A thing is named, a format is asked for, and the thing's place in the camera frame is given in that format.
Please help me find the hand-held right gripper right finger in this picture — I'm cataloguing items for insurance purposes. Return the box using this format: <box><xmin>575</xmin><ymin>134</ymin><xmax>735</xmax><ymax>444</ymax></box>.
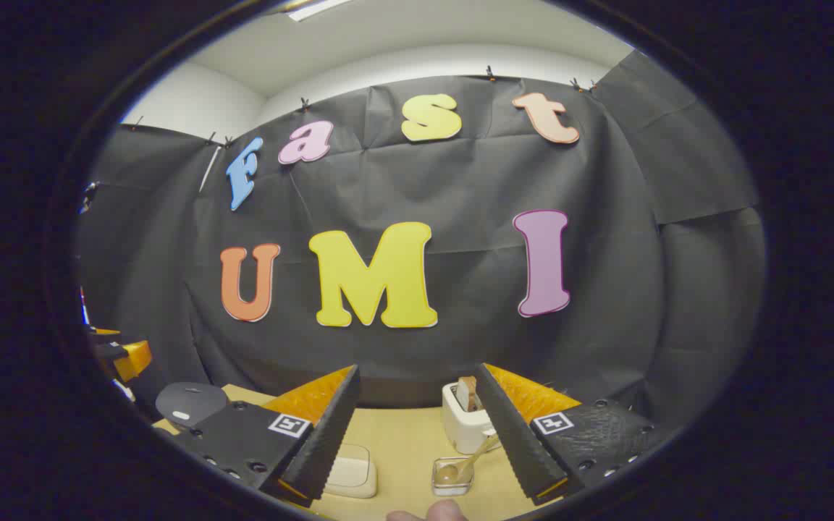
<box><xmin>473</xmin><ymin>363</ymin><xmax>667</xmax><ymax>507</ymax></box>

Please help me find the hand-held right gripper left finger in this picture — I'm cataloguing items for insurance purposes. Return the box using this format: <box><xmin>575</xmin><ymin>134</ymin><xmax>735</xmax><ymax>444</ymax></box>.
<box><xmin>164</xmin><ymin>364</ymin><xmax>361</xmax><ymax>509</ymax></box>

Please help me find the white rice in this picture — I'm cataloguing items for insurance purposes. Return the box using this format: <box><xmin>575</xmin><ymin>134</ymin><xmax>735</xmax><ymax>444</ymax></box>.
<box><xmin>329</xmin><ymin>454</ymin><xmax>372</xmax><ymax>487</ymax></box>

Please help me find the black steel rice cooker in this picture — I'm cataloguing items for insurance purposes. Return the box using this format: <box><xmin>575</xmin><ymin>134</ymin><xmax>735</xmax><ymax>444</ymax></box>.
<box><xmin>109</xmin><ymin>376</ymin><xmax>231</xmax><ymax>435</ymax></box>

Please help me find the wooden spoon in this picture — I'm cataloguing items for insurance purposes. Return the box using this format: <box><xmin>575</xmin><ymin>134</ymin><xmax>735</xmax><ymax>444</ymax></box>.
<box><xmin>437</xmin><ymin>433</ymin><xmax>502</xmax><ymax>484</ymax></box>

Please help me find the clear chopstick holder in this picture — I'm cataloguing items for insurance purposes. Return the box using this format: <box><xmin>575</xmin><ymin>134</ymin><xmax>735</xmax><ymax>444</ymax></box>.
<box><xmin>431</xmin><ymin>457</ymin><xmax>476</xmax><ymax>497</ymax></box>

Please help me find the clear rice container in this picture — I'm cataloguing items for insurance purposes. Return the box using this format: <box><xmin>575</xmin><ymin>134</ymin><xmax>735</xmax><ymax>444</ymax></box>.
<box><xmin>323</xmin><ymin>444</ymin><xmax>378</xmax><ymax>499</ymax></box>

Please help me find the white toaster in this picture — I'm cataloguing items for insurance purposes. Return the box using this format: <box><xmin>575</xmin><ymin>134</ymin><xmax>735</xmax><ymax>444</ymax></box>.
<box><xmin>442</xmin><ymin>380</ymin><xmax>501</xmax><ymax>455</ymax></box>

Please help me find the black backdrop cloth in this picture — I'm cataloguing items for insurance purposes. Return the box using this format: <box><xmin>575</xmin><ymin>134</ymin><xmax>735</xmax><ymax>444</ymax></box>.
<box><xmin>77</xmin><ymin>51</ymin><xmax>769</xmax><ymax>435</ymax></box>

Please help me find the ceiling light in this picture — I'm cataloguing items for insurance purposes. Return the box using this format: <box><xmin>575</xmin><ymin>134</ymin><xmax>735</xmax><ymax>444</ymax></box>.
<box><xmin>287</xmin><ymin>0</ymin><xmax>353</xmax><ymax>21</ymax></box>

